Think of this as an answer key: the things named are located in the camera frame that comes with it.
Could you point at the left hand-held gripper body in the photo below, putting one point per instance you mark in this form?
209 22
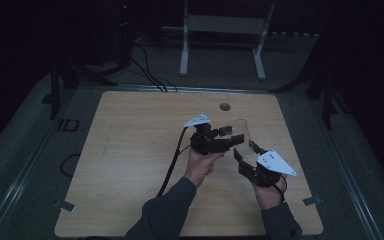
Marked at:
208 140

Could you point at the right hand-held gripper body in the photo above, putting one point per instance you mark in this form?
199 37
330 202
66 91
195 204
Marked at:
266 170

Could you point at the clear plastic cup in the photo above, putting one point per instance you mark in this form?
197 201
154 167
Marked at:
245 131

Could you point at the person's right hand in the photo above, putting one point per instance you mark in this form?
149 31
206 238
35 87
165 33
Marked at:
268 196

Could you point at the person's left hand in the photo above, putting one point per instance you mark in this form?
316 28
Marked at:
201 166

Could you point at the grey tape piece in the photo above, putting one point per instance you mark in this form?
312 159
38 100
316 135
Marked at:
312 201
65 205

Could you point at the black tripod stand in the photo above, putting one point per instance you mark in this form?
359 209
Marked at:
325 90
66 76

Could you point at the white metal stand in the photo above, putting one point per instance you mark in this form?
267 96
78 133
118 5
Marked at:
225 25

